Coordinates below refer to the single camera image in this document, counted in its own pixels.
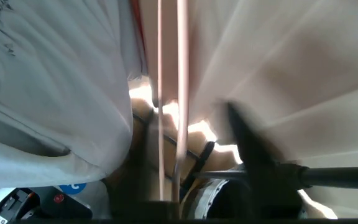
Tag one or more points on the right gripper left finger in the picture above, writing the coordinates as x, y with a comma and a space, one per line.
135, 193

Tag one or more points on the pale grey shorts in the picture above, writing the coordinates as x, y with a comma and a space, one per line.
57, 93

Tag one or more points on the pink clothes hanger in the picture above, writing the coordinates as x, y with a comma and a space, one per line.
182, 93

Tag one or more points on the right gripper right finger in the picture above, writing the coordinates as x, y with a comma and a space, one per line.
266, 186

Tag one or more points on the black clothes rack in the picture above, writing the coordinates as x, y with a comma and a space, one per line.
337, 178

